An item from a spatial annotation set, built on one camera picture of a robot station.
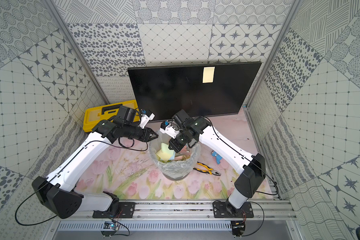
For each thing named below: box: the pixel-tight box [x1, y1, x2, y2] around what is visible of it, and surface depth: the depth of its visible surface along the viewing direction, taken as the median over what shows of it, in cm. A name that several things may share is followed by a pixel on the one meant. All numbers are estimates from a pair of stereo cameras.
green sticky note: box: [156, 142, 175, 163], surface depth 75 cm
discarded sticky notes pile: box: [155, 143, 176, 163], surface depth 75 cm
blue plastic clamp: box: [211, 150, 223, 165], surface depth 92 cm
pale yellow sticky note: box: [202, 66, 216, 83], surface depth 69 cm
